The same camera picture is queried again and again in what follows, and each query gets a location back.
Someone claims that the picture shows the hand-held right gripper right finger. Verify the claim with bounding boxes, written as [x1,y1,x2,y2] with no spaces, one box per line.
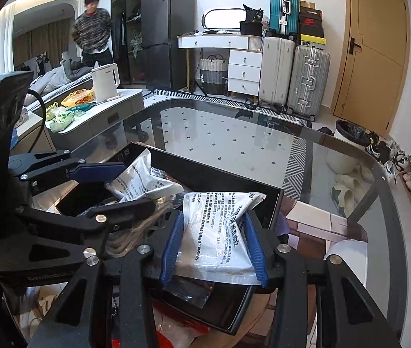
[243,210,404,348]

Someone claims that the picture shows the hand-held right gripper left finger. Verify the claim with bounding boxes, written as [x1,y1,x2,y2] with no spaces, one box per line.
[37,209,186,348]

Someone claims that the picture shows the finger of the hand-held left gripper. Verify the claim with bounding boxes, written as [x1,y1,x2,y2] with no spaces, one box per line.
[0,198,157,273]
[8,150,127,184]

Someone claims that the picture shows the bagged white cable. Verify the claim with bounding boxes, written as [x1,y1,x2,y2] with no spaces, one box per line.
[106,201,172,260]

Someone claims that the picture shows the white printed plastic packet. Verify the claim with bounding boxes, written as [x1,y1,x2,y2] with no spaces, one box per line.
[106,148,185,204]
[176,190,267,286]

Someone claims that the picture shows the black cardboard box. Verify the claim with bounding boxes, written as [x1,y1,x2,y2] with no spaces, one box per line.
[55,141,286,336]

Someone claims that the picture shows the dark grey foil packet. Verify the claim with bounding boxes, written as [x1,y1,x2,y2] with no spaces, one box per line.
[160,275,216,309]

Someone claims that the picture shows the grey side cabinet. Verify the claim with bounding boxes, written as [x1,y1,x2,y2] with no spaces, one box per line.
[44,88,145,153]

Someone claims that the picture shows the green plastic bags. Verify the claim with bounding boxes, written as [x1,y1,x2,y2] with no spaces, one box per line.
[46,101,96,133]

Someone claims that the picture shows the bed with grey bedding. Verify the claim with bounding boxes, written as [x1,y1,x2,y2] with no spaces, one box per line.
[13,60,96,106]

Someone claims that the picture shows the yellow food tray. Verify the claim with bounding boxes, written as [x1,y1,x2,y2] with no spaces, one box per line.
[61,88,96,108]

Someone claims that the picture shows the red white plastic bag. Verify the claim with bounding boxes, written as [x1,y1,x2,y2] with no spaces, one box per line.
[152,300,208,348]

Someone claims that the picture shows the white electric kettle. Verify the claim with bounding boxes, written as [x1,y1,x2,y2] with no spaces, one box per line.
[90,63,121,104]

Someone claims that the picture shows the white round stool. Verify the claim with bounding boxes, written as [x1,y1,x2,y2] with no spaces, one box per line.
[323,238,369,267]

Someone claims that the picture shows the beige curtain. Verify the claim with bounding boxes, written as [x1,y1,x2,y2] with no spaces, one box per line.
[13,18,80,70]

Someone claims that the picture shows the green patterned slipper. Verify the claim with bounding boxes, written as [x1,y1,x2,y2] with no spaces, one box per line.
[331,185,360,215]

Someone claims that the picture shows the white slipper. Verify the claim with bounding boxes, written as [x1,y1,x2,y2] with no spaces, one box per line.
[335,173,365,190]

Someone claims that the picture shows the white trash bin black liner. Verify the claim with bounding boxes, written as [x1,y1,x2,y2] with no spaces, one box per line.
[327,119,373,175]

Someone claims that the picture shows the dark grey refrigerator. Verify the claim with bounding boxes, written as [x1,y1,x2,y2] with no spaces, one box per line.
[141,0,196,91]

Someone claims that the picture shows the dark glass wardrobe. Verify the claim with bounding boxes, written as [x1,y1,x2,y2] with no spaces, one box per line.
[110,0,170,85]

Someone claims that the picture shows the woven basket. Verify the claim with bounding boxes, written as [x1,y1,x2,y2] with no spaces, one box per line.
[199,54,227,95]

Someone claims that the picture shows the white vanity desk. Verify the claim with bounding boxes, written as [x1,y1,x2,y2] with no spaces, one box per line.
[177,33,250,92]

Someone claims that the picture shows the white drawer chest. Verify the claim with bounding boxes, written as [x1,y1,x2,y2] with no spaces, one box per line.
[227,49,264,97]

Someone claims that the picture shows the silver suitcase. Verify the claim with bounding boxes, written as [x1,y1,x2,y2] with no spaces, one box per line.
[287,44,331,121]

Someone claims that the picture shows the white suitcase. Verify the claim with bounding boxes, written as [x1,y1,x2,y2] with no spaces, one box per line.
[258,35,296,111]

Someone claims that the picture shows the oval mirror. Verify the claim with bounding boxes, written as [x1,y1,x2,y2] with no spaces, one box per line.
[202,7,253,33]

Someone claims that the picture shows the black bag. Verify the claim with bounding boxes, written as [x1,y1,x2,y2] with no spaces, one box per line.
[240,3,264,35]

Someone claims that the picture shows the black yellow shoe box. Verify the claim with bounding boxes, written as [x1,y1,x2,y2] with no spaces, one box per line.
[300,34,327,46]

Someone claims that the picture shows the tan wooden door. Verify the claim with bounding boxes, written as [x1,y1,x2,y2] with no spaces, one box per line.
[331,0,410,139]

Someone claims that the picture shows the black shoe box red logo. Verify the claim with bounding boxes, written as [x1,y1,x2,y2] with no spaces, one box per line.
[299,15,325,28]

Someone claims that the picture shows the teal suitcase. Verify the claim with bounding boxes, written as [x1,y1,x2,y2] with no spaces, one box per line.
[269,0,301,39]

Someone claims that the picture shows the black cable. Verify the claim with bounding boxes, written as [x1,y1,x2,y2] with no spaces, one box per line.
[26,88,47,153]

